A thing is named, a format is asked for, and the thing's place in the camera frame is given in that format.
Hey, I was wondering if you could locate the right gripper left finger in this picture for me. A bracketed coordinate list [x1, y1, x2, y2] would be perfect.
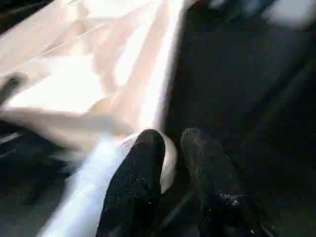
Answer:
[96, 129, 166, 237]

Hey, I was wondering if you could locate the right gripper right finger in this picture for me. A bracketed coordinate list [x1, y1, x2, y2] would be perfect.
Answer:
[180, 127, 262, 237]

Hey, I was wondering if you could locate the white plastic table leg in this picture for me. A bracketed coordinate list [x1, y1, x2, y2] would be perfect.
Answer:
[37, 131, 178, 237]

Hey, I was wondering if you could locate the white plastic table top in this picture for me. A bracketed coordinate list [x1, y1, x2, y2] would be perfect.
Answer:
[0, 0, 186, 149]

